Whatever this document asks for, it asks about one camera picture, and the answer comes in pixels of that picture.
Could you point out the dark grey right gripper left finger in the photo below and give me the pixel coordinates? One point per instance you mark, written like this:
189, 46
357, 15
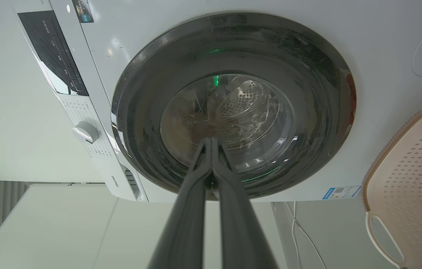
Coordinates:
188, 224

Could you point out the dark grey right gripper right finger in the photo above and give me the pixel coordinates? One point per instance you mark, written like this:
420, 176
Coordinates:
241, 228

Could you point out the beige perforated laundry basket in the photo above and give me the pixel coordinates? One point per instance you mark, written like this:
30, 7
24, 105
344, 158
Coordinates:
397, 194

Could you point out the round dark washing machine door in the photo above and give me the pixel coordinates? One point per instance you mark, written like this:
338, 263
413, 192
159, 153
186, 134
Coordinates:
308, 112

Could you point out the silver washing machine dial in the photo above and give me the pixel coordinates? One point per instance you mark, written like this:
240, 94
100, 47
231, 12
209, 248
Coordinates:
85, 132

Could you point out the white front-load washing machine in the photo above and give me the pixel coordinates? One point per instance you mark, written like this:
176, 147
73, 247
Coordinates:
129, 33

